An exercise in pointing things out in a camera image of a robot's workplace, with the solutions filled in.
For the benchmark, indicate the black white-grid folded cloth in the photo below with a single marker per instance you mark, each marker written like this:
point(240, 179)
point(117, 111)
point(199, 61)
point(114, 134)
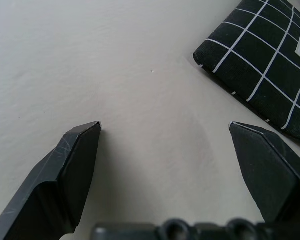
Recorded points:
point(262, 62)

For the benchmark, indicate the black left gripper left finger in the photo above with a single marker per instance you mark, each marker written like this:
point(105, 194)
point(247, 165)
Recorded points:
point(52, 180)

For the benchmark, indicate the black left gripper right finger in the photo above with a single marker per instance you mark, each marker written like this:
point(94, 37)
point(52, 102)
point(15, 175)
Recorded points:
point(270, 175)

